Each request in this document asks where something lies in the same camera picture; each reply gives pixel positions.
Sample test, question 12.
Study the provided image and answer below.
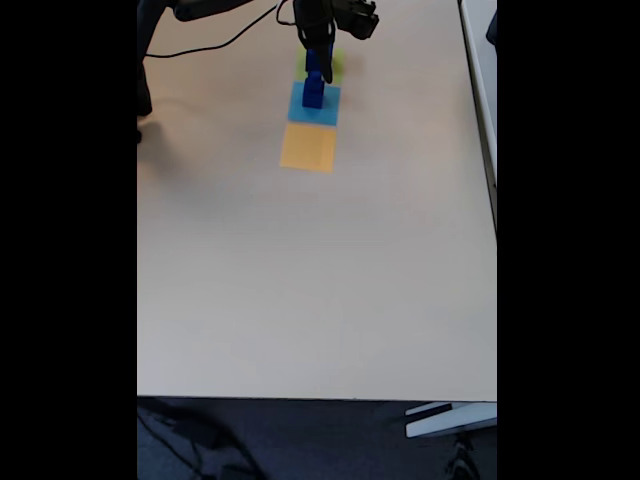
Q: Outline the large blue cube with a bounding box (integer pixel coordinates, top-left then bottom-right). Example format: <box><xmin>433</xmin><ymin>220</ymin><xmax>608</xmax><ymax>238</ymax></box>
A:
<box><xmin>304</xmin><ymin>47</ymin><xmax>332</xmax><ymax>76</ymax></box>

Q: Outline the medium blue cube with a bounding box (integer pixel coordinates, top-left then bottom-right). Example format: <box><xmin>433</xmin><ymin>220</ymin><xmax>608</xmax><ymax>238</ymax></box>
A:
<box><xmin>301</xmin><ymin>85</ymin><xmax>326</xmax><ymax>110</ymax></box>

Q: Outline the green paper square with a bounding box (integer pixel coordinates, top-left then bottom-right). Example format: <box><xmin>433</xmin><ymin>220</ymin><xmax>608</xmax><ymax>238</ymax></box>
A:
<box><xmin>295</xmin><ymin>45</ymin><xmax>346</xmax><ymax>84</ymax></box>

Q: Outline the light blue paper square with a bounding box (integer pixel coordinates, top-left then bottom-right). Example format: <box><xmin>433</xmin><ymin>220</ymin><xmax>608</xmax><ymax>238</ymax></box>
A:
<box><xmin>287</xmin><ymin>79</ymin><xmax>343</xmax><ymax>126</ymax></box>

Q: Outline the orange paper square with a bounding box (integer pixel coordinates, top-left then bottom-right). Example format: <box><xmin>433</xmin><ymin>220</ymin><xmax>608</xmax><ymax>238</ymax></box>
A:
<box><xmin>279</xmin><ymin>123</ymin><xmax>337</xmax><ymax>175</ymax></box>

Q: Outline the white adjacent table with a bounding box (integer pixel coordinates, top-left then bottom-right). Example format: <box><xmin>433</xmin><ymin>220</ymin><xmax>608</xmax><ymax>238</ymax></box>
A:
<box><xmin>458</xmin><ymin>0</ymin><xmax>498</xmax><ymax>231</ymax></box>

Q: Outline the white table foot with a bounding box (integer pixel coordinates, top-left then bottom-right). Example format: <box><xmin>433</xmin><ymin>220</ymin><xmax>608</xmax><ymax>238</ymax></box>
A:
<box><xmin>404</xmin><ymin>401</ymin><xmax>498</xmax><ymax>439</ymax></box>

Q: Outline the black camera box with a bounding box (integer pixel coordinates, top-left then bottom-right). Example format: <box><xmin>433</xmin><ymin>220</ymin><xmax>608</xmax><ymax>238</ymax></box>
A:
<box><xmin>333</xmin><ymin>0</ymin><xmax>380</xmax><ymax>41</ymax></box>

